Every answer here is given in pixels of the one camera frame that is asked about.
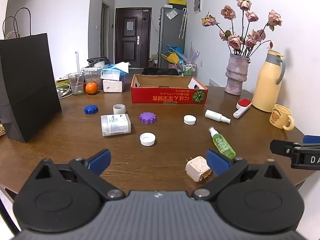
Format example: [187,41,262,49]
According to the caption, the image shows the red cardboard box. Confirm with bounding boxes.
[131,74,208,105]

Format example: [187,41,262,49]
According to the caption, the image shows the dried pink roses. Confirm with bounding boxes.
[201,0,283,58]

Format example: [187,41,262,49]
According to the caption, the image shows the hanging folded umbrella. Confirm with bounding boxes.
[179,8,188,39]

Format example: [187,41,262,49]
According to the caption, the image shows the purple dried grass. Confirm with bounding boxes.
[187,42,200,64]

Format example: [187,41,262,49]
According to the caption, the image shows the beige charger plug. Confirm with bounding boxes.
[185,156,213,182]

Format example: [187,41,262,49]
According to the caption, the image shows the white spray bottle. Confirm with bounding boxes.
[205,109,231,124]

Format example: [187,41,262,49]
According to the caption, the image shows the red and white lint brush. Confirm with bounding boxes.
[233,99,251,119]

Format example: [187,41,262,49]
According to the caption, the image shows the clear drinking glass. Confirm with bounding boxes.
[68,72,84,95]

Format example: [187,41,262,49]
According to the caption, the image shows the blue tissue pack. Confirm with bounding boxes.
[100,62,132,82]

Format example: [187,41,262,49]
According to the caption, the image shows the white charger with cables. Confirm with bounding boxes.
[55,84,73,98]

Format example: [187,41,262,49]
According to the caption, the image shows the green spray bottle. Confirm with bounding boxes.
[208,127,236,159]

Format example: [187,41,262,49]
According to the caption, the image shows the orange fruit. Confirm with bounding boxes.
[85,82,98,95]

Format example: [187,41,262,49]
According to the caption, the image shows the yellow bear mug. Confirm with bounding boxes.
[269,104,295,131]

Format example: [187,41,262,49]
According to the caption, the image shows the purple ridged bottle cap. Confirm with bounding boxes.
[139,112,157,125]

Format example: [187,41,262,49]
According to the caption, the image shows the pink textured vase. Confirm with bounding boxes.
[225,53,250,96]

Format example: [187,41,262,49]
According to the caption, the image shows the yellow thermos jug grey handle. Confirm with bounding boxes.
[251,50,286,112]

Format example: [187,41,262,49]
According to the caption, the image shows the grey interior door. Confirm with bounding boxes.
[101,1,110,58]

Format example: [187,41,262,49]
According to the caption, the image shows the black paper bag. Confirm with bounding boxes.
[0,7,62,143]

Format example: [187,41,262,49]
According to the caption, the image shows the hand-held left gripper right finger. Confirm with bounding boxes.
[192,149,288,201]

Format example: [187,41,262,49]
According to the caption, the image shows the black flat plastic object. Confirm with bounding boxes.
[87,57,110,68]

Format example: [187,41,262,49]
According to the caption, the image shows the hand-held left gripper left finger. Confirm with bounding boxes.
[34,149,125,201]

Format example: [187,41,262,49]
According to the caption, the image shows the dark brown entrance door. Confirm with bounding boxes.
[115,7,152,68]

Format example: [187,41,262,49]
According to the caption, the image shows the storage cart with bottles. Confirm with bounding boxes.
[181,62,198,78]

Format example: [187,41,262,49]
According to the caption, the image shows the yellow plastic item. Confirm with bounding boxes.
[161,52,179,65]

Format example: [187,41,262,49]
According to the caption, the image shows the grey refrigerator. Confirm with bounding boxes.
[158,5,187,55]

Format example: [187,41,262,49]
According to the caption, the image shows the blue ridged bottle cap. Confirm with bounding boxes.
[84,104,98,115]

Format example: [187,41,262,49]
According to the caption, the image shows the clear plastic jar white lid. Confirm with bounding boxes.
[82,66,103,90]

